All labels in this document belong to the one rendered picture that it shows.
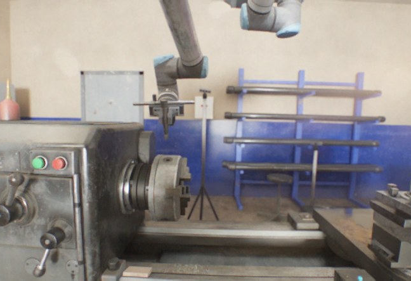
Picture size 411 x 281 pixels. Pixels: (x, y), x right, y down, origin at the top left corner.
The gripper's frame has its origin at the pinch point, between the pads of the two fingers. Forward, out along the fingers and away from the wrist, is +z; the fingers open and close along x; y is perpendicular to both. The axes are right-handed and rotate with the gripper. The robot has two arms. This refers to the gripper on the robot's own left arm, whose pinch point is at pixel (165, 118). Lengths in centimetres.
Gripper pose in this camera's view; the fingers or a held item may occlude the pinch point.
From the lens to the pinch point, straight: 77.8
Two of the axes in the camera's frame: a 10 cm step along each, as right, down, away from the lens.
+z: 1.1, 4.6, -8.8
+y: 0.2, -8.9, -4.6
